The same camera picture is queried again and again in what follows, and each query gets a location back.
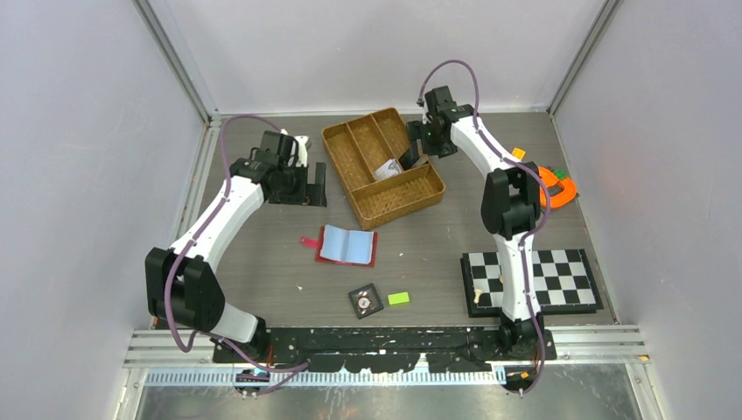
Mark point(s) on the green rectangular block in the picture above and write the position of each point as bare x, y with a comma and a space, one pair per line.
399, 298

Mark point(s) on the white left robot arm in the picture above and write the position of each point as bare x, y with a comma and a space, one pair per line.
181, 283

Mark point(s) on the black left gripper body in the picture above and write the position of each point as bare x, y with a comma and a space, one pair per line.
294, 185

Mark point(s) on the black white chessboard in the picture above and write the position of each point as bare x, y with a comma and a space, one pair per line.
564, 283

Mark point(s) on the woven wicker divided tray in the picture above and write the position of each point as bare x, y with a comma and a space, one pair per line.
367, 154

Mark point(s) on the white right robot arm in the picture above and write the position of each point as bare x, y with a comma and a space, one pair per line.
510, 208

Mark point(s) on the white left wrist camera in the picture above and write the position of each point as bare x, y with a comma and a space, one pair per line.
303, 144

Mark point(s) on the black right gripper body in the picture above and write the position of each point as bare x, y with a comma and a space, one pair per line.
434, 145

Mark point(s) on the yellow toy brick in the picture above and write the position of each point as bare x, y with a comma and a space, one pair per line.
518, 153

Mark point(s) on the red leather card holder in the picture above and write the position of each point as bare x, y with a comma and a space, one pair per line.
348, 247

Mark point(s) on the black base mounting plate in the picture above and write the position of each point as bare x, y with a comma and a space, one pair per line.
378, 350

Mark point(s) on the black credit card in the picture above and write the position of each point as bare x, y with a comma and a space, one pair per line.
417, 160

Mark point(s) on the poker chip in black case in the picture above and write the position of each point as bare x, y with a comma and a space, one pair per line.
365, 301

